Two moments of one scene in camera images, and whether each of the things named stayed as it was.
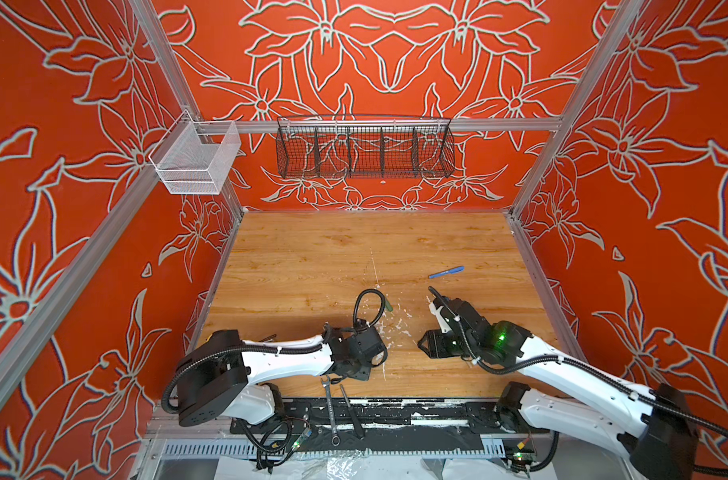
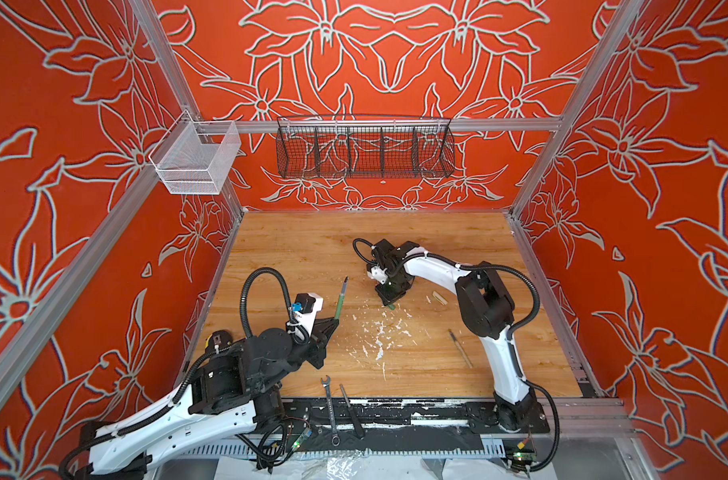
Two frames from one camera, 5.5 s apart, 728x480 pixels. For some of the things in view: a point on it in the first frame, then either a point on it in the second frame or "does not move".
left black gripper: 365,372 → 318,344
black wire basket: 364,147 does not move
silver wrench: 335,439 does not move
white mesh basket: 194,156 does not move
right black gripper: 433,346 → 386,299
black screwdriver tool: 353,417 does not move
